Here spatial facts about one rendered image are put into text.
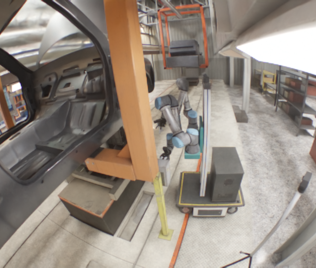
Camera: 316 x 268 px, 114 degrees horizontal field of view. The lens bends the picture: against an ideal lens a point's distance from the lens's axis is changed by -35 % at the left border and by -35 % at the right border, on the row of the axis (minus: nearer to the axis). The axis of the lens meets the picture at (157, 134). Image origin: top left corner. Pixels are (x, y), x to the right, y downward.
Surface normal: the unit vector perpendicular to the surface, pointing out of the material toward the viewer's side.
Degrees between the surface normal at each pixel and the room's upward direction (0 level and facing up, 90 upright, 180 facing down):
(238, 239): 0
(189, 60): 90
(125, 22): 90
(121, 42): 90
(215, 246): 0
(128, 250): 0
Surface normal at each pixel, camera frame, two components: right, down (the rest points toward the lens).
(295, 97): -0.29, 0.47
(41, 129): 0.88, -0.15
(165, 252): -0.11, -0.88
